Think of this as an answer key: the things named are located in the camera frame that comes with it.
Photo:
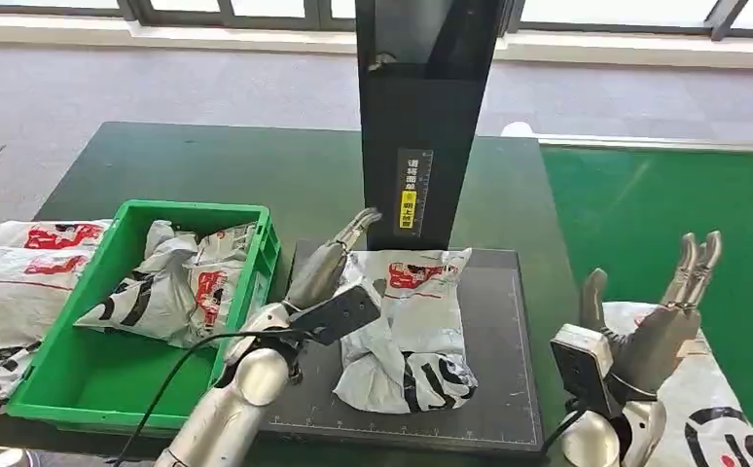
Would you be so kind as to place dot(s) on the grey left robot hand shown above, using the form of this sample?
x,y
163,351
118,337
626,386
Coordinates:
x,y
318,271

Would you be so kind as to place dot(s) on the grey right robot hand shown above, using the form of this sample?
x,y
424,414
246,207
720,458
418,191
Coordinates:
x,y
657,348

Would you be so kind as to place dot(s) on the grey plastic mailer parcel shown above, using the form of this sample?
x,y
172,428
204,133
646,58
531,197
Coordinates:
x,y
225,264
699,412
9,303
409,335
35,235
144,303

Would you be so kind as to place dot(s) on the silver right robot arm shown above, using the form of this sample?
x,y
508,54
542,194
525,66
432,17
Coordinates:
x,y
608,438

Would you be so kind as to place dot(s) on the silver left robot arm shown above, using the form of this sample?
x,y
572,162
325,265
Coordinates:
x,y
235,406

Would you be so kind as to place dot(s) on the yellow black scanner label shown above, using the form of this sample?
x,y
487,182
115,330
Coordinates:
x,y
412,193

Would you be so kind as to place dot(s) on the green conveyor belt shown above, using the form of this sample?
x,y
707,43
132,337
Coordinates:
x,y
673,213

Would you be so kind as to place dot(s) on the black gridded mat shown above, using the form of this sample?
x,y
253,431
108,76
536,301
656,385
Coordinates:
x,y
505,361

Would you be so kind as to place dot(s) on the green plastic crate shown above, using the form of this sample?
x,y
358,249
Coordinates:
x,y
93,380

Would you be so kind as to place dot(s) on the white window sill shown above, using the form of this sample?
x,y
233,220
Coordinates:
x,y
157,35

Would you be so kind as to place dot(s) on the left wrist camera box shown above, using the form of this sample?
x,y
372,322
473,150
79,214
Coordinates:
x,y
341,316

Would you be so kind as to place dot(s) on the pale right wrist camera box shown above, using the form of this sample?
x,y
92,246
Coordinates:
x,y
579,367

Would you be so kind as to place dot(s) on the black scanner stand post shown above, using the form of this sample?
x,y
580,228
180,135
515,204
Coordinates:
x,y
421,116

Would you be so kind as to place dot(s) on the white conveyor edge rail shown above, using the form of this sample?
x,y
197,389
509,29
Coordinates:
x,y
641,142

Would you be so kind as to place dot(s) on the dark window frame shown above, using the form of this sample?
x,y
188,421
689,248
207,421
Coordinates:
x,y
273,10

